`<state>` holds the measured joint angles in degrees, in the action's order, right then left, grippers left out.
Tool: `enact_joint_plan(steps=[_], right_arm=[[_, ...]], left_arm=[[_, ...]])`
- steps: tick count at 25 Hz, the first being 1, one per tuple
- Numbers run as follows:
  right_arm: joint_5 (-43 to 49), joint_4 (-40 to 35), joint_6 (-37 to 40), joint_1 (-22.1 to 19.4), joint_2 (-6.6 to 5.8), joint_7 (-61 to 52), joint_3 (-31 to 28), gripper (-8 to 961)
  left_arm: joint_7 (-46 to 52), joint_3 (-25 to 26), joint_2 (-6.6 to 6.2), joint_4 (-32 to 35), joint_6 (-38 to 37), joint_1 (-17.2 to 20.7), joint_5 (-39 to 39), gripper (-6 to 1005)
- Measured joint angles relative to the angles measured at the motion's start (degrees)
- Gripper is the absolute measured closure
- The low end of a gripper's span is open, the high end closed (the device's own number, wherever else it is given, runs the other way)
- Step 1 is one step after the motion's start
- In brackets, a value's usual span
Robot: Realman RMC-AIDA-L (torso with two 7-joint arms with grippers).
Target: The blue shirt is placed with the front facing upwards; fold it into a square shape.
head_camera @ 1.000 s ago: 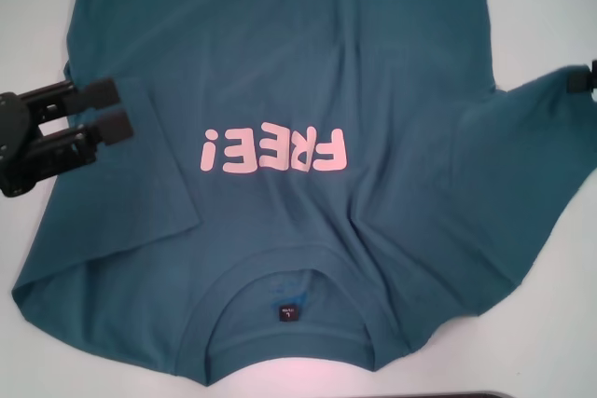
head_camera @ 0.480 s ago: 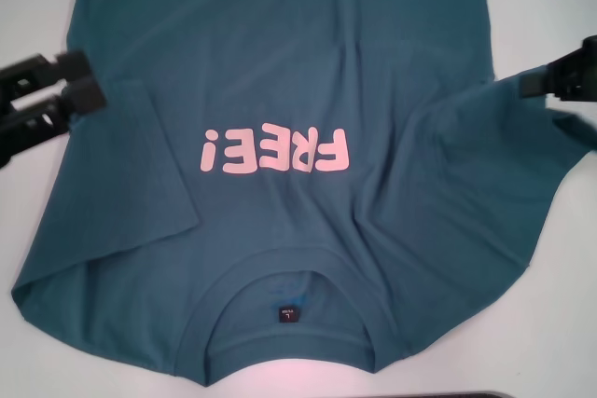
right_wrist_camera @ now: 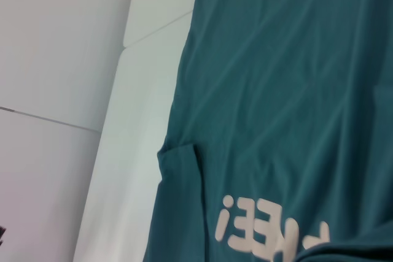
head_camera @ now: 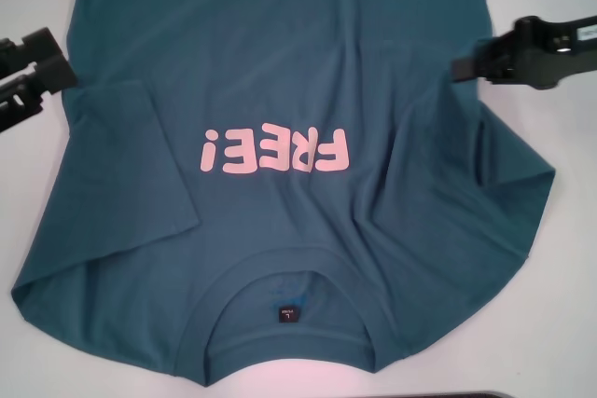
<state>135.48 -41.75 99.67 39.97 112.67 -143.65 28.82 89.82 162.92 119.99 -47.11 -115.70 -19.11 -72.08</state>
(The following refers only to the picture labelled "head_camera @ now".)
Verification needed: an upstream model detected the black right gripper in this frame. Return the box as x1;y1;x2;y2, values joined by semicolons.
451;15;597;90

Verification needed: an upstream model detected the blue t-shirt with pink print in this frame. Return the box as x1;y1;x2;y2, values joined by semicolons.
9;0;557;363

